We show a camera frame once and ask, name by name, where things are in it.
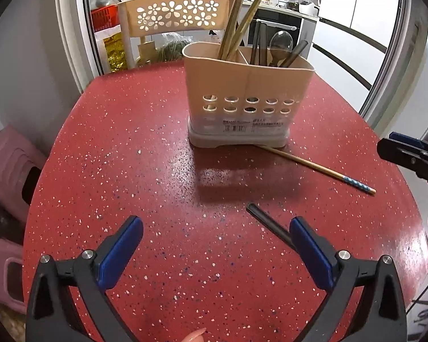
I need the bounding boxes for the white rice cooker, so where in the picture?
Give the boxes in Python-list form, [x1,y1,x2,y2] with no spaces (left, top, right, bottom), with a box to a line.
[298,0,319,17]

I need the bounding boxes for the metal spoon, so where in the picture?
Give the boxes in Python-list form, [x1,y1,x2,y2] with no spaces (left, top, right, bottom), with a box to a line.
[270,30,294,66]

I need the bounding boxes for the beige plastic utensil holder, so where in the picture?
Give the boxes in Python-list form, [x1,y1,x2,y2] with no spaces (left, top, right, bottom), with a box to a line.
[182,42,315,148]

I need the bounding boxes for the yellow oil bottle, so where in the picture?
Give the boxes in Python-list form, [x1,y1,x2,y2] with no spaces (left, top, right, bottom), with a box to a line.
[103,32,128,73]

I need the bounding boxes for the bamboo chopstick in holder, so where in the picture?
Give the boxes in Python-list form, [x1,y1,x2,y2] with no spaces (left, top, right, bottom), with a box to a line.
[225,0,261,60]

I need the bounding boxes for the chopstick with blue striped tip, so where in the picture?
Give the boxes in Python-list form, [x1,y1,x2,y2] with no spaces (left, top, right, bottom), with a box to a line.
[258,145,377,195]

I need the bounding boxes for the beige flower cutout chair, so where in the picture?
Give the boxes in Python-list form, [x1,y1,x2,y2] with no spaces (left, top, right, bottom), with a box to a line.
[117,0,234,68]

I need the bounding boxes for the bamboo chopstick on table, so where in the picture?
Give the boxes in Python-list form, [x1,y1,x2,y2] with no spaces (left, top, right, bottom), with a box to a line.
[236,4,243,29]

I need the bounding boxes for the green vegetables in bag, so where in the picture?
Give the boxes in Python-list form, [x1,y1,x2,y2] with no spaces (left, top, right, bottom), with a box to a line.
[158,39,191,63]

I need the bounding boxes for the pink plastic stool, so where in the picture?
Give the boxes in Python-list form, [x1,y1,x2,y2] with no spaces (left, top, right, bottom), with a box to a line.
[0,126,46,314]

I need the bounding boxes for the left hand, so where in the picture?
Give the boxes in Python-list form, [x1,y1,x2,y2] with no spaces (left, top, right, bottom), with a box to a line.
[181,327,206,342]

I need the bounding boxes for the brown wooden chopstick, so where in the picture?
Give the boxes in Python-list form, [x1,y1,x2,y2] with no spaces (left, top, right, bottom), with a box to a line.
[218,0,243,60]

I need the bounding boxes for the black chopstick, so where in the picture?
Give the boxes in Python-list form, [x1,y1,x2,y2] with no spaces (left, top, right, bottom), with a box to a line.
[246,203,296,250]

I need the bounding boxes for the steel bowl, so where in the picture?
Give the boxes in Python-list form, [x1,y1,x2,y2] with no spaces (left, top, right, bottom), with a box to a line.
[89,0,121,11]

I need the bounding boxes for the white refrigerator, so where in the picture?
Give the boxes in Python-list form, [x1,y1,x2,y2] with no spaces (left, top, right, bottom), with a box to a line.
[308,0,399,112]

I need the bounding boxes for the black built-in oven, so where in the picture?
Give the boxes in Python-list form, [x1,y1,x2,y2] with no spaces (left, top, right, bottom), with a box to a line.
[247,9,302,46]

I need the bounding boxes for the dark chopstick in holder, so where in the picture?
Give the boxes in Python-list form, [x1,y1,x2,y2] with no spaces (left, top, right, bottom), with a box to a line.
[279,40,308,68]

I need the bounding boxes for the red plastic basket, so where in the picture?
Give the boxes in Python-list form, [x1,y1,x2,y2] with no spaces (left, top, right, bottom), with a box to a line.
[90,5,120,32]

